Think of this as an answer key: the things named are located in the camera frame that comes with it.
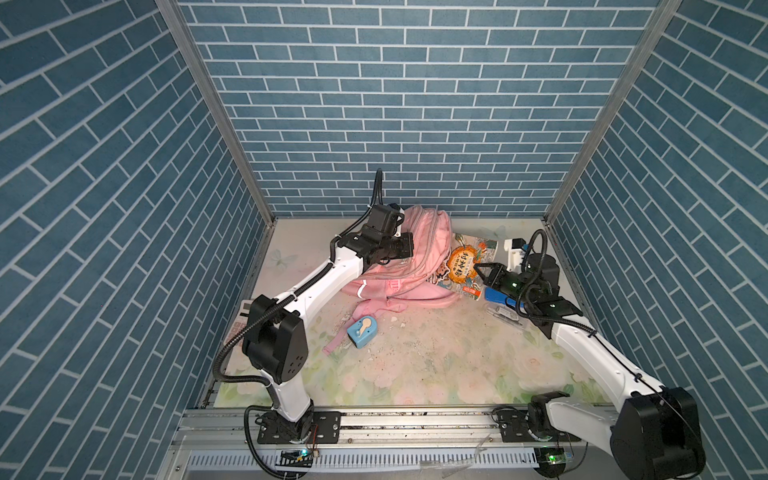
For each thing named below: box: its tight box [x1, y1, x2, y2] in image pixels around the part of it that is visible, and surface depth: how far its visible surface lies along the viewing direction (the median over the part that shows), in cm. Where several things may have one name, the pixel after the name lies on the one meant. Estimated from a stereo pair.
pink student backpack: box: [322, 206, 459, 354], surface depth 90 cm
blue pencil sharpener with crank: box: [346, 316, 378, 349], surface depth 86 cm
